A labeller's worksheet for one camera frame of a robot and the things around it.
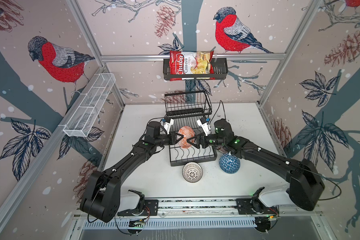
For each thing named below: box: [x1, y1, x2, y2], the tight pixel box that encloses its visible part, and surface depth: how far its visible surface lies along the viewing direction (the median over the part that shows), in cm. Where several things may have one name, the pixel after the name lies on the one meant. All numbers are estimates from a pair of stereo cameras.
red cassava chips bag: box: [169, 50, 215, 82], surface depth 90 cm
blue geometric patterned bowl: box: [219, 153, 241, 175], surface depth 87 cm
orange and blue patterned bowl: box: [178, 126, 196, 148], surface depth 81 cm
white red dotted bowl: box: [182, 161, 203, 184], surface depth 85 cm
